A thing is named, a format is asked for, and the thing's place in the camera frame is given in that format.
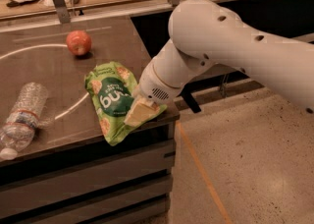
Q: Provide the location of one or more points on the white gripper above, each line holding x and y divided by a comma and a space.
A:
153, 85

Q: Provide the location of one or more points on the green rice chip bag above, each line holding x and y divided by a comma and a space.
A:
110, 86

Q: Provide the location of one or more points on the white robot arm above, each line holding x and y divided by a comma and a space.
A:
203, 34

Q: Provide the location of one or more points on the red apple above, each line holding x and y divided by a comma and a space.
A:
78, 42

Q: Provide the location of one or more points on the dark wooden slatted table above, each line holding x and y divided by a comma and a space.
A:
70, 174

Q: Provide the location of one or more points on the clear plastic water bottle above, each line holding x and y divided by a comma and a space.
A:
19, 128

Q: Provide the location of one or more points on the grey metal rail shelf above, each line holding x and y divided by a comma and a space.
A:
218, 72

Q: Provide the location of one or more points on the left metal bracket post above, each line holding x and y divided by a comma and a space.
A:
62, 11

